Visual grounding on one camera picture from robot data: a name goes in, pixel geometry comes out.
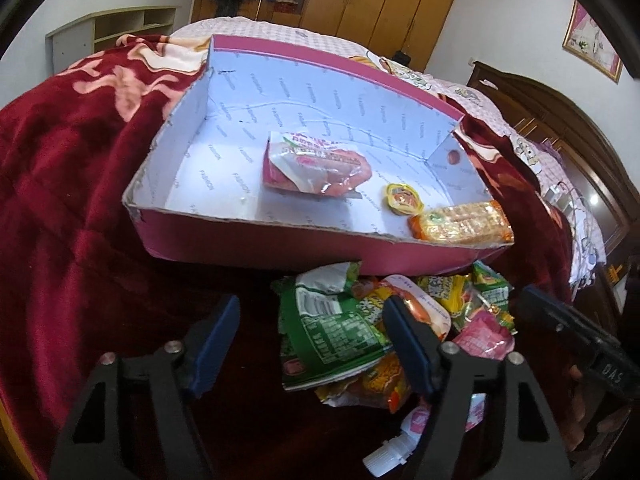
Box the pink white peach pouch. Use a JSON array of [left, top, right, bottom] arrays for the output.
[[362, 393, 486, 478]]

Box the right hand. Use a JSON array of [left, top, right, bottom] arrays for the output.
[[556, 365, 632, 452]]

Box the red floral blanket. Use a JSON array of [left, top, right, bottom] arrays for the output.
[[1, 35, 573, 479]]

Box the framed wall picture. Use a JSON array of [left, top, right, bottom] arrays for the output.
[[562, 0, 623, 84]]

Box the wooden headboard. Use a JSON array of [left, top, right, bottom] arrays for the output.
[[466, 60, 640, 246]]

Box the orange noodle snack packet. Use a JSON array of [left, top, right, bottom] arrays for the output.
[[408, 200, 514, 247]]

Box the grey low shelf unit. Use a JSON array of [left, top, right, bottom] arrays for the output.
[[46, 6, 177, 75]]

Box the white cardboard box pink rim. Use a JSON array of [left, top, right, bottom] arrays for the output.
[[122, 36, 514, 275]]

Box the orange jelly cup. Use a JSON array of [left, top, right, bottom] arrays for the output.
[[385, 183, 424, 216]]

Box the orange yellow snack packet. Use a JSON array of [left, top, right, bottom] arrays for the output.
[[314, 352, 412, 414]]

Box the yellow candy packet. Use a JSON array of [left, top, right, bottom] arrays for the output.
[[416, 275, 472, 318]]

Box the pink small snack packet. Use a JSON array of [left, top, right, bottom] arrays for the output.
[[454, 309, 515, 361]]

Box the wooden wardrobe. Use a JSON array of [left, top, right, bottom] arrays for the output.
[[190, 0, 468, 73]]

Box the yellow green snack packet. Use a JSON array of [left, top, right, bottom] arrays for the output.
[[472, 261, 515, 332]]

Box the red spouted pouch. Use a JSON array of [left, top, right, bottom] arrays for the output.
[[262, 131, 372, 197]]

